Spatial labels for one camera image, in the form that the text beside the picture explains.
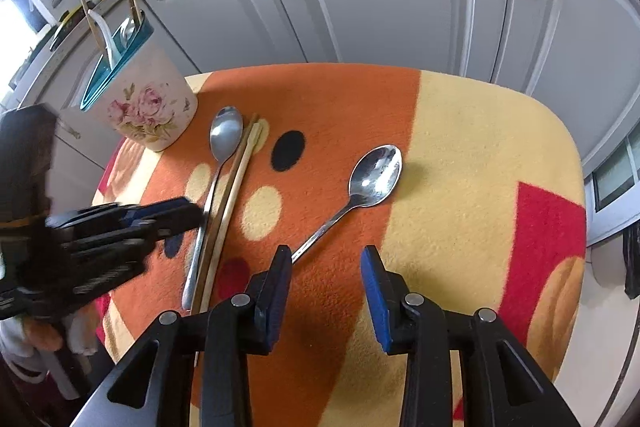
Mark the person's left hand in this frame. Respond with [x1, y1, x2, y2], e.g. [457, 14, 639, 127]
[20, 299, 101, 355]

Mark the dark hanging cloth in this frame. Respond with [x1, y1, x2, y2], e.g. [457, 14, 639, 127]
[620, 224, 640, 300]

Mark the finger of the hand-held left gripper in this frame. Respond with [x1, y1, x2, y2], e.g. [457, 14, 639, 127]
[47, 198, 203, 249]
[60, 232, 168, 299]

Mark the floral utensil holder cup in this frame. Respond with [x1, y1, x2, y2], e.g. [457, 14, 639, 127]
[80, 14, 198, 152]

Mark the bright window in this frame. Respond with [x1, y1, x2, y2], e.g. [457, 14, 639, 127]
[0, 0, 36, 78]

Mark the orange yellow printed blanket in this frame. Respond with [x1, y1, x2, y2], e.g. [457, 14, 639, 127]
[92, 63, 588, 427]

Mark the black yellow clay pot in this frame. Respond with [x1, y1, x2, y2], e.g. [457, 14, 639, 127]
[50, 4, 96, 52]

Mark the white framed glass door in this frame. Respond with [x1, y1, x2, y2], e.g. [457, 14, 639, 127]
[582, 132, 640, 248]

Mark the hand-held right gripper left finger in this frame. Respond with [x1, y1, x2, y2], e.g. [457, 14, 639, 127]
[70, 244, 293, 427]

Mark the white ceramic spoon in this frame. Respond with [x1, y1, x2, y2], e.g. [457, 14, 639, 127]
[91, 11, 123, 58]

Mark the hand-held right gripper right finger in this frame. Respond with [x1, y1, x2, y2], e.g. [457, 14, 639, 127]
[361, 244, 583, 427]

